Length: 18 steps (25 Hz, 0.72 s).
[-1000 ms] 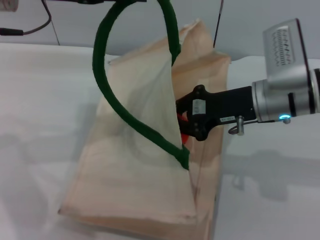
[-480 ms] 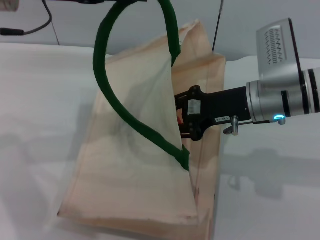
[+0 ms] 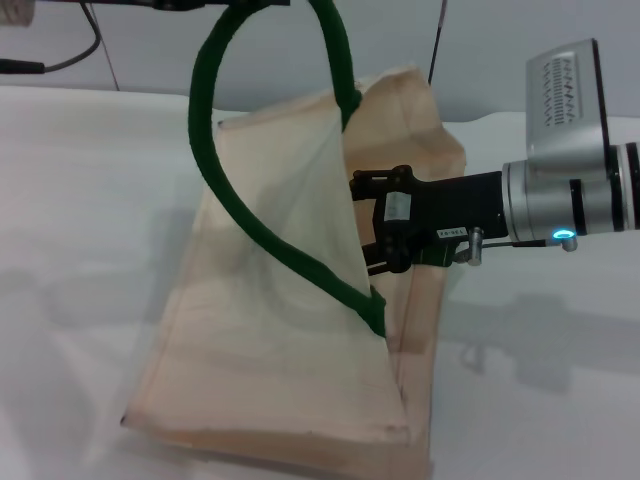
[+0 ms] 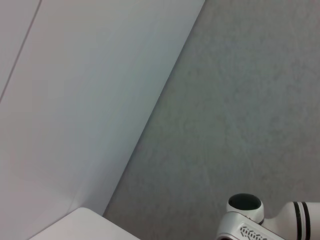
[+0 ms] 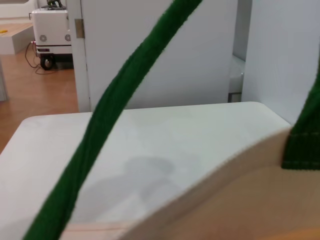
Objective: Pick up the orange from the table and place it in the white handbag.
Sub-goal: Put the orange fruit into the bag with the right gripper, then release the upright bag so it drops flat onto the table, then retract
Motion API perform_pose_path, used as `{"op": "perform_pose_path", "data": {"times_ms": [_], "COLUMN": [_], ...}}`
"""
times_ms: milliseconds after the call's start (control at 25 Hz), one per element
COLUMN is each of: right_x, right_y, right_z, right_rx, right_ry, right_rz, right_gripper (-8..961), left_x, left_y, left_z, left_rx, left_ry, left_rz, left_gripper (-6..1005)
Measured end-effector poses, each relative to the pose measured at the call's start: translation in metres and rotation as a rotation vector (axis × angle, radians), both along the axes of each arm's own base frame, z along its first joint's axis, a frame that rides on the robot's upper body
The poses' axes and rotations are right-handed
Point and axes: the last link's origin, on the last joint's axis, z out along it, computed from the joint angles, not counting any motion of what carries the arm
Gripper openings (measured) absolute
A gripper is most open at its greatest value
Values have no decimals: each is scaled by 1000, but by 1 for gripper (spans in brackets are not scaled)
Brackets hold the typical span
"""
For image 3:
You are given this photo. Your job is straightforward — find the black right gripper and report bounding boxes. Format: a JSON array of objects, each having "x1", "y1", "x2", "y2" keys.
[{"x1": 348, "y1": 163, "x2": 508, "y2": 278}]

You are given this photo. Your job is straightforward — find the dark vertical wall strip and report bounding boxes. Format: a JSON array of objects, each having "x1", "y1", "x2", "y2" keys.
[{"x1": 428, "y1": 0, "x2": 448, "y2": 82}]

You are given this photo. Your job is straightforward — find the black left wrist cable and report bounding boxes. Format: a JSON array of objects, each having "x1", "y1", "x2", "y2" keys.
[{"x1": 0, "y1": 1, "x2": 101, "y2": 76}]

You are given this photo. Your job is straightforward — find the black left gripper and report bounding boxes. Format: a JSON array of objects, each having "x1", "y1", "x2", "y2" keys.
[{"x1": 85, "y1": 0, "x2": 292, "y2": 13}]

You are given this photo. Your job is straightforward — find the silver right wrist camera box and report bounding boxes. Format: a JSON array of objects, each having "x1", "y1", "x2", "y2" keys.
[{"x1": 523, "y1": 37, "x2": 614, "y2": 175}]

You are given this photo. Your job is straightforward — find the white canvas handbag green handles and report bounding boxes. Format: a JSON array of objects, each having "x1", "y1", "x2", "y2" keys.
[{"x1": 119, "y1": 0, "x2": 469, "y2": 480}]

